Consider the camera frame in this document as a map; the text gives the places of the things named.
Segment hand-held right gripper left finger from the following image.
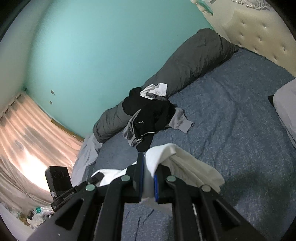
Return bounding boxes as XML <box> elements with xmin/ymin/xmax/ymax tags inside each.
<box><xmin>29</xmin><ymin>152</ymin><xmax>145</xmax><ymax>241</ymax></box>

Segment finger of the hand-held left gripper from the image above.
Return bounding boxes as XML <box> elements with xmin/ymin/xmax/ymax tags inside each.
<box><xmin>91</xmin><ymin>173</ymin><xmax>105</xmax><ymax>186</ymax></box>

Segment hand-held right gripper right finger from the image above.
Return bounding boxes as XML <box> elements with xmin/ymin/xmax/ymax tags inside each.
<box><xmin>154</xmin><ymin>165</ymin><xmax>266</xmax><ymax>241</ymax></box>

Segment white polo shirt black trim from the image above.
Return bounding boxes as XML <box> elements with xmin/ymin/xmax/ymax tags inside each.
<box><xmin>91</xmin><ymin>143</ymin><xmax>225</xmax><ymax>205</ymax></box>

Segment folded light grey clothes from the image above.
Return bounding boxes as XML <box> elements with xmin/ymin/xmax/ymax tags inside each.
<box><xmin>273</xmin><ymin>78</ymin><xmax>296</xmax><ymax>149</ymax></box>

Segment light grey blanket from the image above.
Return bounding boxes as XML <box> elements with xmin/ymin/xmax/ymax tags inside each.
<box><xmin>71</xmin><ymin>134</ymin><xmax>102</xmax><ymax>184</ymax></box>

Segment plain black garment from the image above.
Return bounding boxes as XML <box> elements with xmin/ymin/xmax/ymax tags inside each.
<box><xmin>135</xmin><ymin>133</ymin><xmax>154</xmax><ymax>153</ymax></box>

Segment clear plastic bag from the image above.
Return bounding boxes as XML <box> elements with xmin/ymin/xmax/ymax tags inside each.
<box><xmin>0</xmin><ymin>201</ymin><xmax>54</xmax><ymax>232</ymax></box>

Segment pink curtain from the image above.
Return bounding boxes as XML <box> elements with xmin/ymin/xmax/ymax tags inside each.
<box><xmin>0</xmin><ymin>91</ymin><xmax>84</xmax><ymax>216</ymax></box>

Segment grey hoodie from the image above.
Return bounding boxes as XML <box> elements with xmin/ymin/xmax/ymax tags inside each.
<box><xmin>122</xmin><ymin>107</ymin><xmax>195</xmax><ymax>148</ymax></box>

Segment blue woven bedspread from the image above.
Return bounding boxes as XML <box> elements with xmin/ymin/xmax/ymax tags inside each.
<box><xmin>94</xmin><ymin>47</ymin><xmax>296</xmax><ymax>241</ymax></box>

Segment white t-shirt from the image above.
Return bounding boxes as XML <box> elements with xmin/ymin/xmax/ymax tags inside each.
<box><xmin>140</xmin><ymin>83</ymin><xmax>168</xmax><ymax>98</ymax></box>

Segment dark grey rolled duvet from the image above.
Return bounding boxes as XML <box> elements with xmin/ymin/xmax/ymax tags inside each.
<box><xmin>92</xmin><ymin>28</ymin><xmax>240</xmax><ymax>144</ymax></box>

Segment cream tufted headboard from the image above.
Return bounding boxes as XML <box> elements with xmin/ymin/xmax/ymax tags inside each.
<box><xmin>190</xmin><ymin>0</ymin><xmax>296</xmax><ymax>77</ymax></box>

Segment wooden window frame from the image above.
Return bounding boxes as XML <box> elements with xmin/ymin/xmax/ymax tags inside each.
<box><xmin>50</xmin><ymin>118</ymin><xmax>85</xmax><ymax>142</ymax></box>

